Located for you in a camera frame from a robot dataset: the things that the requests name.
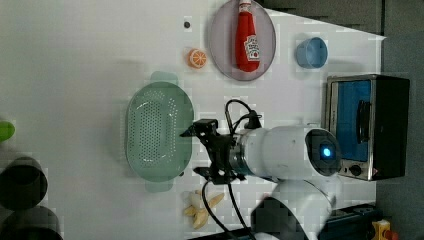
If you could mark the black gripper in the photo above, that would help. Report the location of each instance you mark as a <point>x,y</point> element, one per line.
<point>220,171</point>

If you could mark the green plastic strainer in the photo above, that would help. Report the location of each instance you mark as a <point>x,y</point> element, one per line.
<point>156,118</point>

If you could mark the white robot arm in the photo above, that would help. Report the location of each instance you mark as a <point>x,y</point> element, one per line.
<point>302,162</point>

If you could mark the peeled banana toy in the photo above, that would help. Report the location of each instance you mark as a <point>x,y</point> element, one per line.
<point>197,210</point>

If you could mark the orange slice toy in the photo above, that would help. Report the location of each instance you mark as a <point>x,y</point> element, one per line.
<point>196,58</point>

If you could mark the grey round plate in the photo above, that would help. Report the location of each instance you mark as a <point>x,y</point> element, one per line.
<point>222,39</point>

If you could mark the red ketchup bottle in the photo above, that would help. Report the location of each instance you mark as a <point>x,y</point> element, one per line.
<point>247,52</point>

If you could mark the blue plastic bowl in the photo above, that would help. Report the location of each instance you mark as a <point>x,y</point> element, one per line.
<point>311,53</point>

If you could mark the black toaster oven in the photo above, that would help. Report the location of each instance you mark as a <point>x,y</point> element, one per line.
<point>368,114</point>

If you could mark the black cup lower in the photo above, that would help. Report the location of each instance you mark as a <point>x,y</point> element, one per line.
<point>37,223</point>

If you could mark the black cup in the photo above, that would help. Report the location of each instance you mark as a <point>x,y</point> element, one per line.
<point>23,184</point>
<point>37,223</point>

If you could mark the black cup upper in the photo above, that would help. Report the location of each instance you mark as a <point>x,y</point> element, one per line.
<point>23,184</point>

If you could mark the green marker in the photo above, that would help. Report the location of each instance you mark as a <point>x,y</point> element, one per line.
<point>7,130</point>

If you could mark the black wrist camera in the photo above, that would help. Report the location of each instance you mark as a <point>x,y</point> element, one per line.
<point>206,127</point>

